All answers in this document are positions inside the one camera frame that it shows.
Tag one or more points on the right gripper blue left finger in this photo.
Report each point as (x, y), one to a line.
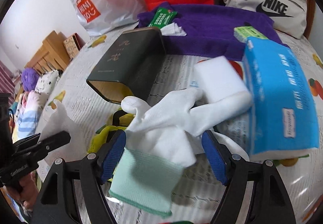
(110, 154)

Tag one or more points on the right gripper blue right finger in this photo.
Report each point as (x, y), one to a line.
(217, 163)

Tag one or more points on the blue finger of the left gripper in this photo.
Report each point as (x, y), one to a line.
(53, 142)

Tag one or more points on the white glove with green cuff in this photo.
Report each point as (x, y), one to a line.
(158, 147)

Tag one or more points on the blue tissue pack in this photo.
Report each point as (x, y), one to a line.
(283, 123)

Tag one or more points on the white tissue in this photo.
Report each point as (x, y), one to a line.
(173, 30)

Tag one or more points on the person's left hand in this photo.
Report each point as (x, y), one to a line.
(28, 196)

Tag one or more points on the yellow black cloth item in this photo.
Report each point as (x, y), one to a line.
(119, 120)

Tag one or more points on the fruit print tablecloth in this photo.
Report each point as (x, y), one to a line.
(198, 194)

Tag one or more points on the white spotted plush toy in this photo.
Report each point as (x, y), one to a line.
(47, 82)

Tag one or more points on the purple plush toy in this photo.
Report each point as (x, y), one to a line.
(29, 78)

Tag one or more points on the white sponge block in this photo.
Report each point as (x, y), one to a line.
(220, 78)

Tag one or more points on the dark green tea tin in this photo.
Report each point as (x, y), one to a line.
(130, 66)

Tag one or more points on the wooden furniture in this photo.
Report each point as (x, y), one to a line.
(51, 56)

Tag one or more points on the brown patterned box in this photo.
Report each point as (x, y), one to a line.
(73, 44)

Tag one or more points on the light green wipes packet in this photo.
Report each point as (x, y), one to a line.
(242, 33)

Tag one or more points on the purple towel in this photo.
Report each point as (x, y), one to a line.
(210, 29)

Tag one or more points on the green snack packet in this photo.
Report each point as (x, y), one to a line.
(162, 17)

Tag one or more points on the wooden door frame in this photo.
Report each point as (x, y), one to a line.
(311, 5)

